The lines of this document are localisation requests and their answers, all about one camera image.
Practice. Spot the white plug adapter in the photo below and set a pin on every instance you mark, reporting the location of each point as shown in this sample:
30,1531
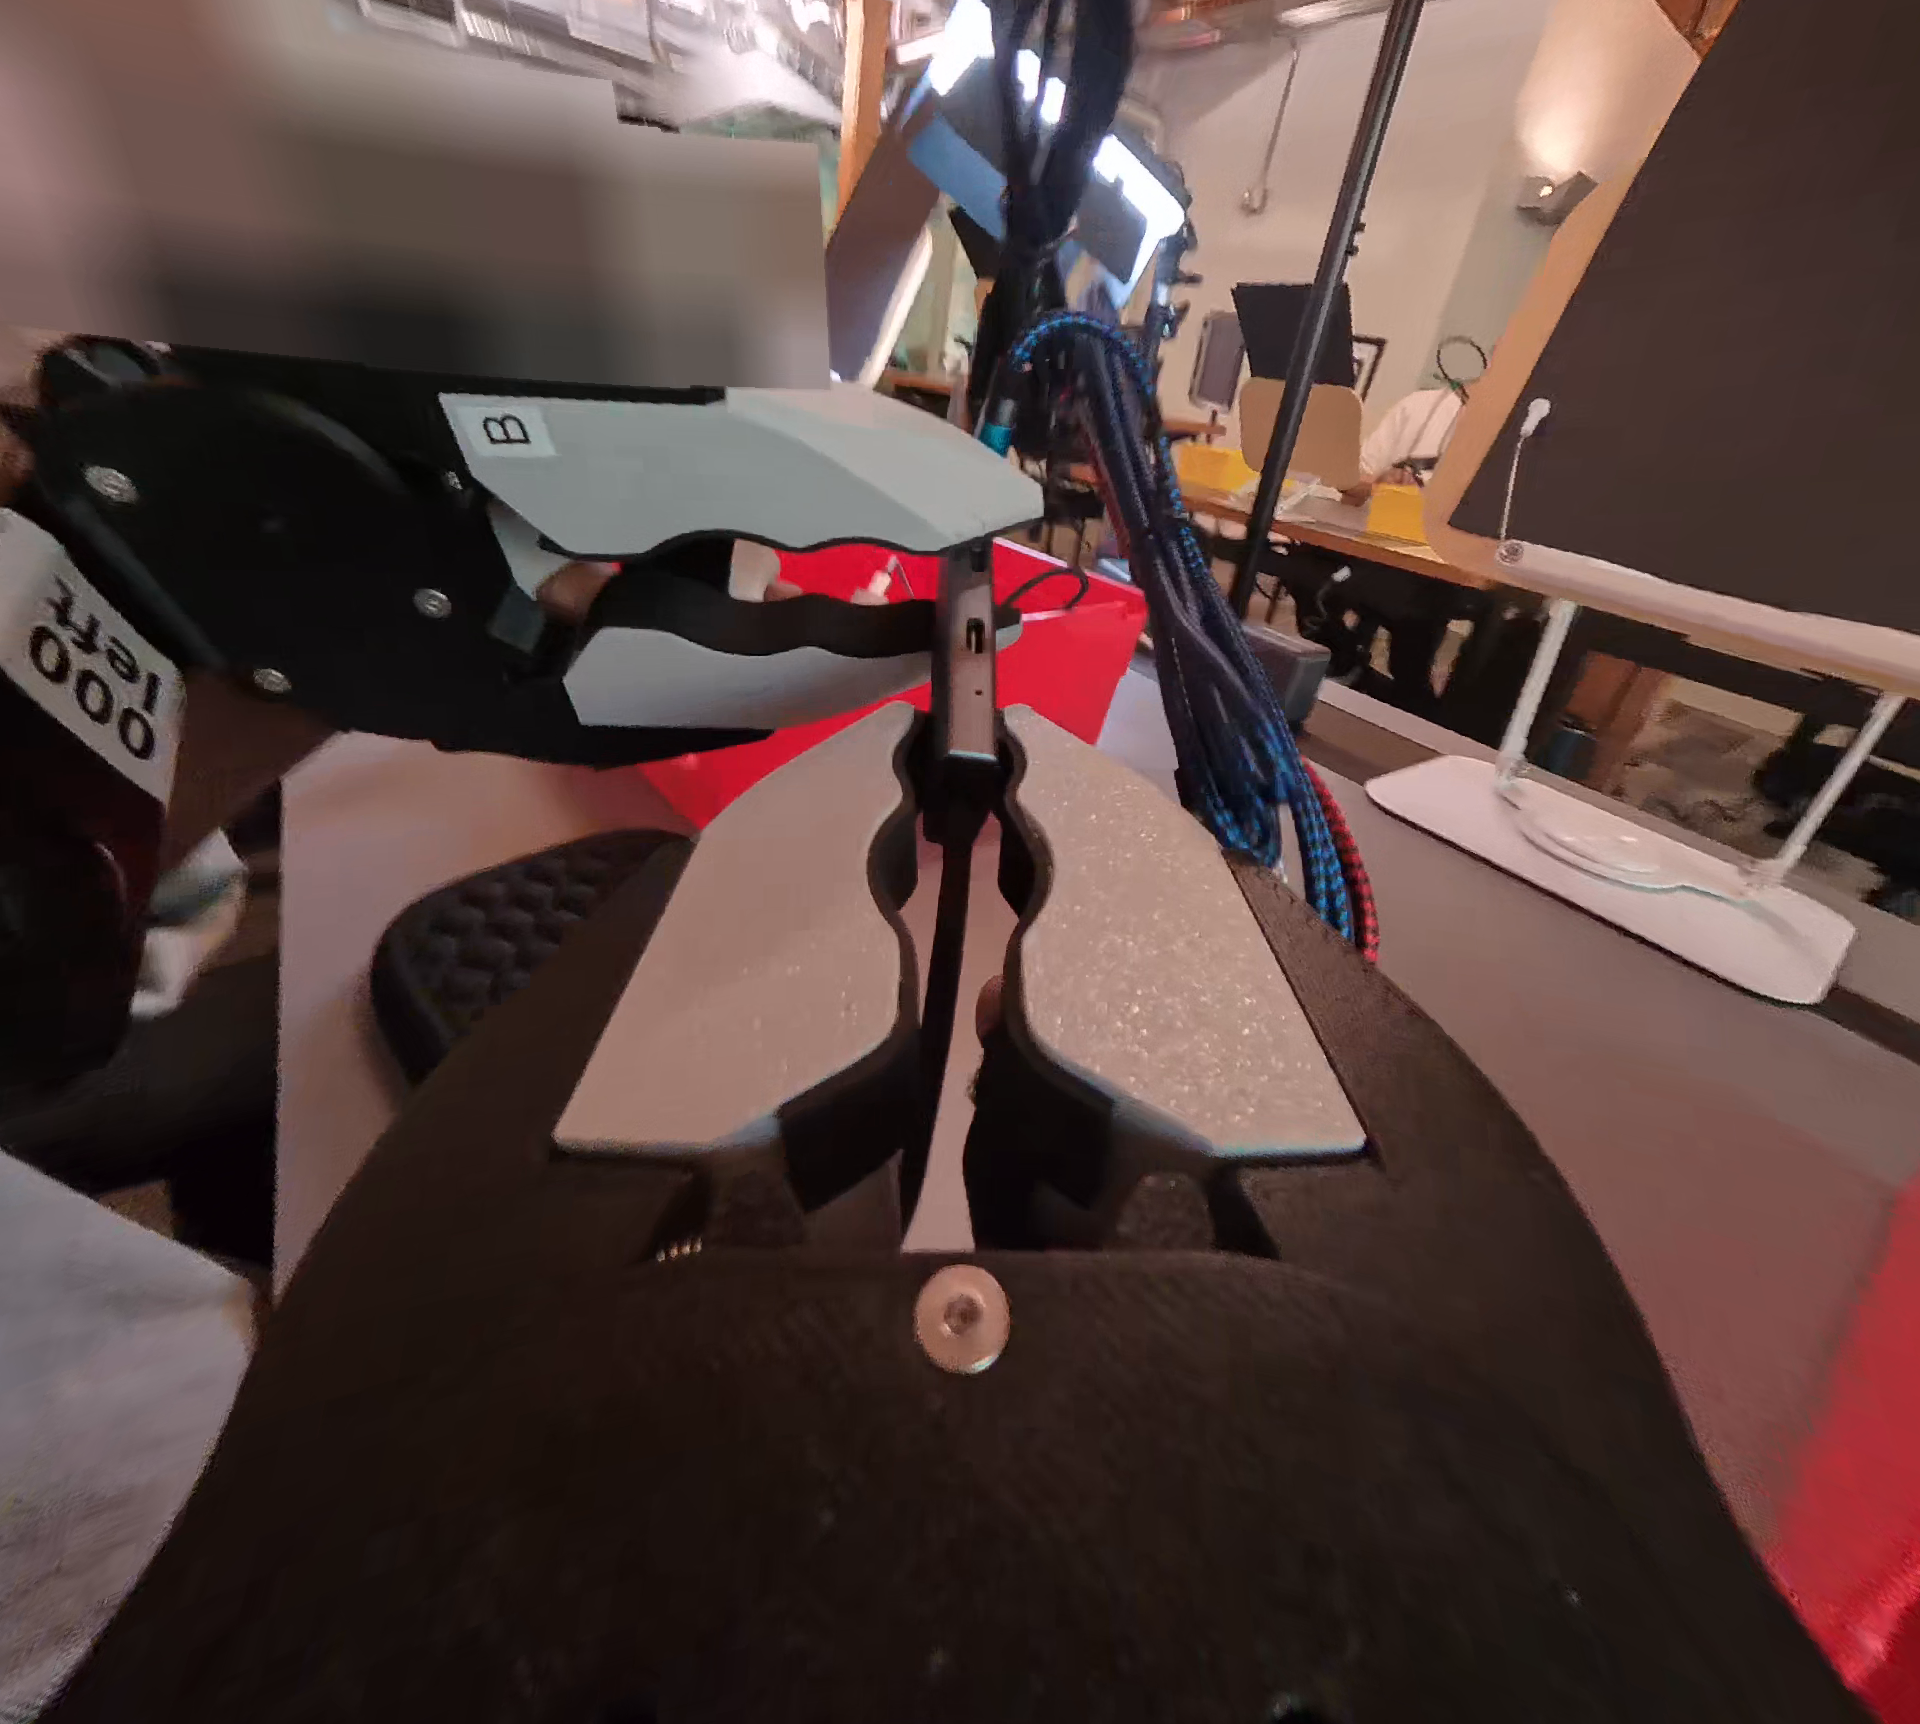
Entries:
872,582

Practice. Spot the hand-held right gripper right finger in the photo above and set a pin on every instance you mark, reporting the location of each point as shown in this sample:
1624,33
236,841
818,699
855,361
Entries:
1186,988

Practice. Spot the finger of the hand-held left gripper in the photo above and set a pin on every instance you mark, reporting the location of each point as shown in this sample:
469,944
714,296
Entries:
721,466
707,688

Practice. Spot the black microphone on pole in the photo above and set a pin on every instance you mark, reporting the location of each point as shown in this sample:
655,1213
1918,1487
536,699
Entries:
1349,208

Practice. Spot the person's pale clothing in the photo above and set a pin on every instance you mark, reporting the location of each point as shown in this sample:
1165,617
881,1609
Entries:
91,1378

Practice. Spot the black panel with wooden frame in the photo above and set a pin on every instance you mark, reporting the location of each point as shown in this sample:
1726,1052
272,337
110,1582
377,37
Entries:
1726,327

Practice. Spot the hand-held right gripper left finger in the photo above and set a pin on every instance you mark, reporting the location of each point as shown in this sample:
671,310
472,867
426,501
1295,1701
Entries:
752,975

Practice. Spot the wall sconce lamp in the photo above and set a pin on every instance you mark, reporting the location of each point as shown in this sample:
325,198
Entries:
1557,196

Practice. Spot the dark grey small box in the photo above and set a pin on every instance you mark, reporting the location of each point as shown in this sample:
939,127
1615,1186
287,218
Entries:
1291,674

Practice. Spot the black honeycomb wrist rest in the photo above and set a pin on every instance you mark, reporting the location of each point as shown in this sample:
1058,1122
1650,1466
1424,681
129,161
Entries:
497,929

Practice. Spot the led light panel on stand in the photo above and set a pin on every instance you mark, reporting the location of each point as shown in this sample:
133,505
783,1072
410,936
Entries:
944,127

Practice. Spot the person's left hand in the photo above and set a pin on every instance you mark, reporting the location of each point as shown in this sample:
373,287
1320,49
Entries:
224,779

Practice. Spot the red plastic bin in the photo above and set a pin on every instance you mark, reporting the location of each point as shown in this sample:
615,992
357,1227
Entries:
1082,688
1860,1528

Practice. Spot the black monitor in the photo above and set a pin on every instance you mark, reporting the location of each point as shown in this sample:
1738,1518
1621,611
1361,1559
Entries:
1268,337

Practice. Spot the yellow plastic bin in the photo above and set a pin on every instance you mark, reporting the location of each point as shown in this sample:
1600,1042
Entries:
1407,512
1225,471

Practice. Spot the white stand with clear legs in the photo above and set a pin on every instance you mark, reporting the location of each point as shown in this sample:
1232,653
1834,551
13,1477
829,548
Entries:
1440,809

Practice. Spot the person's right hand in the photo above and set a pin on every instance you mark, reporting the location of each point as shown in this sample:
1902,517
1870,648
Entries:
990,1010

